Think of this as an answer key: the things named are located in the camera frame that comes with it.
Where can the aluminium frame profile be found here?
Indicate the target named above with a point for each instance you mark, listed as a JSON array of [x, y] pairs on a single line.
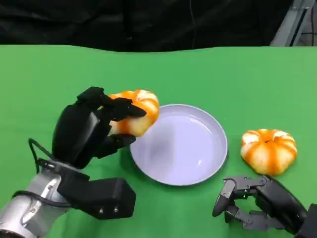
[[283, 32]]

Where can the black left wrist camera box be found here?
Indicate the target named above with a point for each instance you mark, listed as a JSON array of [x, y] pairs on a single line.
[[109, 196]]

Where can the black backdrop curtain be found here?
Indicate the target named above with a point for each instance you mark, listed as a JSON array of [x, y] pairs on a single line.
[[74, 22]]

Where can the lilac plate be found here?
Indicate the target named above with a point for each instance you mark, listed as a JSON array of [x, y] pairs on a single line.
[[183, 148]]

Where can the orange and white bread roll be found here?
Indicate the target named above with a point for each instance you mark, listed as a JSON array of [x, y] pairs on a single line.
[[268, 153], [149, 104]]

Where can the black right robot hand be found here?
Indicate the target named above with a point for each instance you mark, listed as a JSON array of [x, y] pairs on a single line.
[[280, 198]]

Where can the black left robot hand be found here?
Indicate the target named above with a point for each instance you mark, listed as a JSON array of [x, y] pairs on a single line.
[[74, 134]]

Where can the green table cloth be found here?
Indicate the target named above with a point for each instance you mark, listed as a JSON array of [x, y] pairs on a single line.
[[223, 79]]

